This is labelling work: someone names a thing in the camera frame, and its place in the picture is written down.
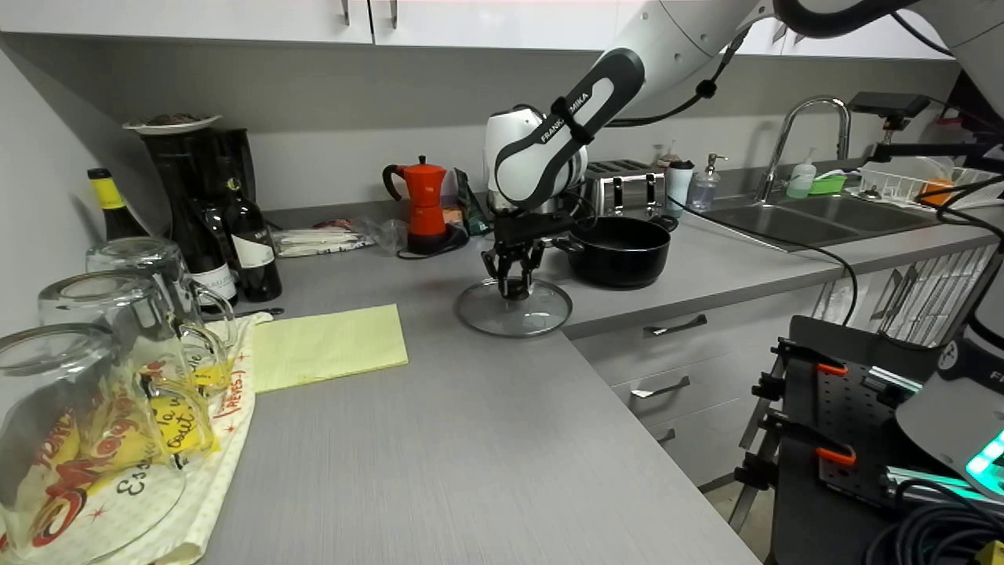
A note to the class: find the steel sink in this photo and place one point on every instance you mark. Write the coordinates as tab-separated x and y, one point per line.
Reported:
818	221

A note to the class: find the teal lit device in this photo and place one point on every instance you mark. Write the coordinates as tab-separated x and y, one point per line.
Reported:
994	461

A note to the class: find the large clear glass mug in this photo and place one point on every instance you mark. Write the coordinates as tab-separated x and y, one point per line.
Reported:
73	450

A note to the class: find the small dark bottle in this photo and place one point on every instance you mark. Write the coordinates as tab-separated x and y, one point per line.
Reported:
214	267

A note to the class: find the wine bottle with yellow cap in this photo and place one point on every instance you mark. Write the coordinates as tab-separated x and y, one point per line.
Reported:
115	206

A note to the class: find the folded white cloth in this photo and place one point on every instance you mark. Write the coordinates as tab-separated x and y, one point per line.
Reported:
317	239

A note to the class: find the red moka pot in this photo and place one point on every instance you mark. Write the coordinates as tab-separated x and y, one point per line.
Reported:
426	200

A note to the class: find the white plate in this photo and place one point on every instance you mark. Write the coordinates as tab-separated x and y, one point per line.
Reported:
175	123

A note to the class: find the black camera on stand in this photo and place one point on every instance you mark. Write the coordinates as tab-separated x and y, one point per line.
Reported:
888	105

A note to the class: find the white cup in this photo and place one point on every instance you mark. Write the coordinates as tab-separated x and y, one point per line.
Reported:
678	184

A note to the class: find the yellow cloth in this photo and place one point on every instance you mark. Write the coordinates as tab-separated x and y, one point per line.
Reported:
329	347

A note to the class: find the black pegboard stand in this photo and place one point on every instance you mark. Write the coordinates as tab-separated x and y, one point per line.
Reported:
849	409

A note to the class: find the black coffee maker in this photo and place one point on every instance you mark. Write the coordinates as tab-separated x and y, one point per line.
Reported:
190	178

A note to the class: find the chrome faucet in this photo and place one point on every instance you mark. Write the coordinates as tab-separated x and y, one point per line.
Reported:
810	110

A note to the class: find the glass lid with black knob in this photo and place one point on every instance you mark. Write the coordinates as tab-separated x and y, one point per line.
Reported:
487	314

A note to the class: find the black round tray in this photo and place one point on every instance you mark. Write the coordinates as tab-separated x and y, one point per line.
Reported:
454	243

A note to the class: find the dark wine bottle white label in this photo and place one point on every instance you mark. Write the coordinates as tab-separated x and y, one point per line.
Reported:
255	255

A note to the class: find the green dish soap bottle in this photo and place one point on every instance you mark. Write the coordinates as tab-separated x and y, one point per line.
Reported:
803	181

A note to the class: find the white dish rack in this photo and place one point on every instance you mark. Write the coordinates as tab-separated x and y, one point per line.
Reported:
899	181

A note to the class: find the black cooking pot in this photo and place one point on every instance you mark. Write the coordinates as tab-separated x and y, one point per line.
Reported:
620	255

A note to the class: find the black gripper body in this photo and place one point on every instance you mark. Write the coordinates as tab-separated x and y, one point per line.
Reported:
529	234

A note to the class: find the clear soap dispenser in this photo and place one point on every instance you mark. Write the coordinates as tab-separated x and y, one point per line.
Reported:
709	185

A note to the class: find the clear drinking glasses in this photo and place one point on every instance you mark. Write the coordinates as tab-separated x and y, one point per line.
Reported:
214	461

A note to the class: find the green sponge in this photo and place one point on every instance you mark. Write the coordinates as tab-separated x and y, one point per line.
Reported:
829	181

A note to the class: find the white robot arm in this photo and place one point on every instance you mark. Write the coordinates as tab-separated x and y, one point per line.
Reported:
671	53

